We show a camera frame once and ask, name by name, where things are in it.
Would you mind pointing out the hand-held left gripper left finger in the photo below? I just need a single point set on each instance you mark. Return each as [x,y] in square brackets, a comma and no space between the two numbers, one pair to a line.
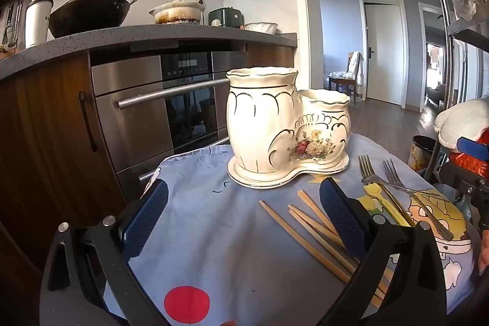
[147,217]

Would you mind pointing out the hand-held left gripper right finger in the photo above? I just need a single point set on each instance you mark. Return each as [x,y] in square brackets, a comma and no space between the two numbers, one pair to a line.
[342,224]

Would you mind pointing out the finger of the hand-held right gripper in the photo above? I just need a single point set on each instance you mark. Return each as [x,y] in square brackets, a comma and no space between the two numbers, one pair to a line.
[473,147]
[475,192]

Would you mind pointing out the wooden chopstick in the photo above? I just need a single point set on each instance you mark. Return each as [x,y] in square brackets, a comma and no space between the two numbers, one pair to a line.
[313,207]
[319,244]
[307,221]
[301,240]

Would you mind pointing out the silver metal spoon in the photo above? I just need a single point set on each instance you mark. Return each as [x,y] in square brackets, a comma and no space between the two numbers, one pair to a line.
[410,191]

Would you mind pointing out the silver metal fork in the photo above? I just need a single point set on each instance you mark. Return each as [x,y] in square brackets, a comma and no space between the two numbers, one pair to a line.
[393,175]

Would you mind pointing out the white floral ceramic utensil holder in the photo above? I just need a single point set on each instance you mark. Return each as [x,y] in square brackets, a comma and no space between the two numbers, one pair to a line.
[263,119]

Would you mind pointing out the person's right hand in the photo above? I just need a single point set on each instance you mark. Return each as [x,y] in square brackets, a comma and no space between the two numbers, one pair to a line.
[484,251]

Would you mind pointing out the orange mesh bag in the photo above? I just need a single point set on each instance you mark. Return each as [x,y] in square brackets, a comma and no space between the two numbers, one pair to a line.
[468,162]

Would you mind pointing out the white fluffy towel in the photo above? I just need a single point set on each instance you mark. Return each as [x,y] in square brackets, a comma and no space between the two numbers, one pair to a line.
[464,119]

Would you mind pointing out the printed trash bin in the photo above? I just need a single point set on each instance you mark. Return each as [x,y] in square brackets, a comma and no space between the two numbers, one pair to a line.
[420,154]

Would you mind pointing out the blue cartoon printed cloth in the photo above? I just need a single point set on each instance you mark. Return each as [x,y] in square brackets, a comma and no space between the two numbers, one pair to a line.
[229,234]

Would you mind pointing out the stainless steel built-in oven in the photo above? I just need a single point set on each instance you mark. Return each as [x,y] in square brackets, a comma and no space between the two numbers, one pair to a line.
[133,112]

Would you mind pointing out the wooden kitchen cabinet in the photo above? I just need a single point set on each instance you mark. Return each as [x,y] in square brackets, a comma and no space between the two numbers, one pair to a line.
[42,158]

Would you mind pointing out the white door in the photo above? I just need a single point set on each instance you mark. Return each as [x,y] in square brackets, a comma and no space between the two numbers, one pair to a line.
[384,51]

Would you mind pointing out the wooden chair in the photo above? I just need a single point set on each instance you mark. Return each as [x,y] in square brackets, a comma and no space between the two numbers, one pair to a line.
[344,81]

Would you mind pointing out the white cloth on chair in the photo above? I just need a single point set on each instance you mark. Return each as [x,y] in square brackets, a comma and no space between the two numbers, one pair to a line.
[355,63]

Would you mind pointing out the metal storage rack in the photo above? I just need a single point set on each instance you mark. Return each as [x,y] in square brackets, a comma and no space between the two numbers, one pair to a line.
[443,5]

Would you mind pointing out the grey speckled countertop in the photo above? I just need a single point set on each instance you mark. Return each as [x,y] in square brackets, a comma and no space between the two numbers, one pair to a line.
[114,37]

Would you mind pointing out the narrow wooden cabinet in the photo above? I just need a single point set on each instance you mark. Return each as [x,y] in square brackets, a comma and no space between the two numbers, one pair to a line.
[271,55]

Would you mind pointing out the white stained clay pot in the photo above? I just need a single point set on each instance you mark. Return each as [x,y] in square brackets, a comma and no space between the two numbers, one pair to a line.
[177,13]

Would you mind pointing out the white bowl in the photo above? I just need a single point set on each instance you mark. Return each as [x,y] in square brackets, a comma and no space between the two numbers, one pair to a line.
[261,28]

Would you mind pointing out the green kitchen appliance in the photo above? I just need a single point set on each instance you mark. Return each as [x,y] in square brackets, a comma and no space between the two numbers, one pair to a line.
[227,17]

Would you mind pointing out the white thermos bottle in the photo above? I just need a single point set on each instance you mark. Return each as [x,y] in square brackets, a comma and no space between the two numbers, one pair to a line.
[37,22]

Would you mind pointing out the hanging kitchen tools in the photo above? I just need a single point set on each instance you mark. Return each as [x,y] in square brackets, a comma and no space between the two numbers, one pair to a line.
[11,24]

